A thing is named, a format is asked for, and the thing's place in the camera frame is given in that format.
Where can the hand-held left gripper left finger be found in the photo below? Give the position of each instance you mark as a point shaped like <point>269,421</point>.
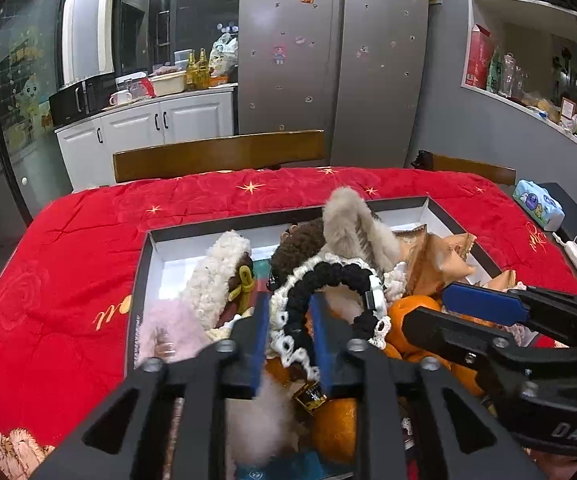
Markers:
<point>261,345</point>

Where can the dark kitchen window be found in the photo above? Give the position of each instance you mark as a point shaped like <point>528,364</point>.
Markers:
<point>193,15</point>

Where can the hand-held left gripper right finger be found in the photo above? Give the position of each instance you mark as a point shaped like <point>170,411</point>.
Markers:
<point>320,345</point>

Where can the dark gold trimmed wrapper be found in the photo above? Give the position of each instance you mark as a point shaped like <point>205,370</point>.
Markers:
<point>311,396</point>

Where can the yellow glass bottle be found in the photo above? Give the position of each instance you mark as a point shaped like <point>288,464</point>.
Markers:
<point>203,71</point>
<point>191,72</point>

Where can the grey fluffy hair claw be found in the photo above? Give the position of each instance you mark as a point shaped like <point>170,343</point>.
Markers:
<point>341,215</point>

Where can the white fluffy pompom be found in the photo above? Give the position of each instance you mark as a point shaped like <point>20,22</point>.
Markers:
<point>263,420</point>

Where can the red carton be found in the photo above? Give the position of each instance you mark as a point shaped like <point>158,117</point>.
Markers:
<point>479,57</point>

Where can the lavender crochet scrunchie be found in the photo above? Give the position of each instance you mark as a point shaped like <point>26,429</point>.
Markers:
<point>519,334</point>

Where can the red printed blanket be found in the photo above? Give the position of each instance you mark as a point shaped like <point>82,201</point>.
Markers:
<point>93,240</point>

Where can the white fluffy hair clip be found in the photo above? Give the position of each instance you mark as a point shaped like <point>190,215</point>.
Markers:
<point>216,270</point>

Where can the narrow wooden chair back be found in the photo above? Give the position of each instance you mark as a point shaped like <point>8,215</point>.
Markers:
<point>473,167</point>

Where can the pink fluffy hair accessory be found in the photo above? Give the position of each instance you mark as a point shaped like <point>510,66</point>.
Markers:
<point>173,322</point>

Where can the glass sliding door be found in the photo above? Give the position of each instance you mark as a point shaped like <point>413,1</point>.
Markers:
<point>26,75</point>

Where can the cartoon doll fridge magnet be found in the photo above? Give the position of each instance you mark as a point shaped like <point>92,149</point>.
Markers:
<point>279,55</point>

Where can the blue printed packet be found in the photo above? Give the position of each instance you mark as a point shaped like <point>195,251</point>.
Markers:
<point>288,469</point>

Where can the dark cardboard box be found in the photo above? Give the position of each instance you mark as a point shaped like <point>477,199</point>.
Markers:
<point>178,250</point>

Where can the white power adapter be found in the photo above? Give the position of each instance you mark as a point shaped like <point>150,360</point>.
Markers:
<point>576,252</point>

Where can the filled plastic bag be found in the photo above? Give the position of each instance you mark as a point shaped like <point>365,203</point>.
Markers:
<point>224,57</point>

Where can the dark fuzzy scrunchie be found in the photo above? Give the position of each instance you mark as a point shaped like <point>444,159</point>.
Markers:
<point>296,247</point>

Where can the heap of tangerines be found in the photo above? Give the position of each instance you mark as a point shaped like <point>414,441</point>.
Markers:
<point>413,315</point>

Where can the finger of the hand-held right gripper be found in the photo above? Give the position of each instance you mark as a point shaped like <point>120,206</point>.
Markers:
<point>448,332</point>
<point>483,302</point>

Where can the black microwave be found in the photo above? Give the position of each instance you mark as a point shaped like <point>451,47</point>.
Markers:
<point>76,102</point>

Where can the silver refrigerator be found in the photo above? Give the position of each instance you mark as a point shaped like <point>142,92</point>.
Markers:
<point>318,60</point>

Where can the white plastic basin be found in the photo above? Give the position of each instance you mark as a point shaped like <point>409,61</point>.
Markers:
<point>168,84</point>

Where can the white mug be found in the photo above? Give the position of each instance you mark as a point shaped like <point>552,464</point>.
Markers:
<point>121,99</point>

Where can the wide wooden chair back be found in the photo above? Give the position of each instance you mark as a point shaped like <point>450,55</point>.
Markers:
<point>218,155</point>

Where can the dark book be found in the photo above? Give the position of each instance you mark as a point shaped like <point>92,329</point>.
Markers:
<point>576,217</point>

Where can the cream crochet scrunchie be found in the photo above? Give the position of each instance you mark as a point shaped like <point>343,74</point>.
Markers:
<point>396,280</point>

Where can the blue white tissue pack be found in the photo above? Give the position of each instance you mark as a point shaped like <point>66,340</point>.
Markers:
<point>538,205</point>

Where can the black crochet scrunchie white trim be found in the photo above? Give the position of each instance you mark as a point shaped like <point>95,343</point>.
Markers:
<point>331,271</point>

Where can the white kitchen cabinet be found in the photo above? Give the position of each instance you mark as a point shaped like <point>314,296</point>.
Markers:
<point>168,125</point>

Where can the white wall shelf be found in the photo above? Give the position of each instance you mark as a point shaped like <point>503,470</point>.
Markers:
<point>543,115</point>

